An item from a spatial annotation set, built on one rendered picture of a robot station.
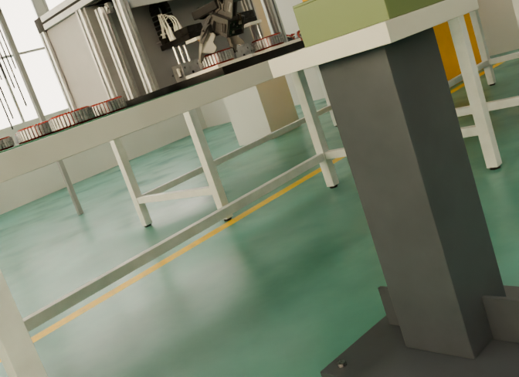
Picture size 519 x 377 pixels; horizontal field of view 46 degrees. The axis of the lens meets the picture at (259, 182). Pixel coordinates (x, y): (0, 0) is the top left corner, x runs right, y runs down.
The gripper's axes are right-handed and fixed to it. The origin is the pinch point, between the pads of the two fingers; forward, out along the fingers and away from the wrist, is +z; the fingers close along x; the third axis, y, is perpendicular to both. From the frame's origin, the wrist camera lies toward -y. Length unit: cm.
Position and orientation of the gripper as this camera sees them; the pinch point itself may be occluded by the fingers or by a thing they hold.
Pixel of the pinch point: (216, 57)
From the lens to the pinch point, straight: 186.2
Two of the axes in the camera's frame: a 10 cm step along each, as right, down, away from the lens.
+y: 7.6, 3.8, -5.3
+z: -0.7, 8.5, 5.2
